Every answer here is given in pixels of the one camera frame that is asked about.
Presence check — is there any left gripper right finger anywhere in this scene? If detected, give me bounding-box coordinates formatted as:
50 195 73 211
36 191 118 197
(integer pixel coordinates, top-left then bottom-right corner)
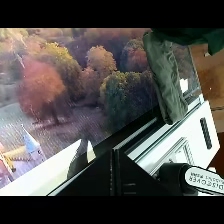
113 148 169 197

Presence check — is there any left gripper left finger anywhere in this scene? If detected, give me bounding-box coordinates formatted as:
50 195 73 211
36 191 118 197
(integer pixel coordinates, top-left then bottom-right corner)
48 149 115 197

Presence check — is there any dark green garment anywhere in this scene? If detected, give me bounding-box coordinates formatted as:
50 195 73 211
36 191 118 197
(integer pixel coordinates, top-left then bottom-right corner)
150 28 224 56

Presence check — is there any grey garment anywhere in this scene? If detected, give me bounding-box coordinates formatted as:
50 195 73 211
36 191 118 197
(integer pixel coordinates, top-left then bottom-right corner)
142 31 190 126

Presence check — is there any silver frame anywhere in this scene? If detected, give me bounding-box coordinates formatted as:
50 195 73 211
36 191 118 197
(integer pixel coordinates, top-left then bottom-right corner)
112 94 222 183

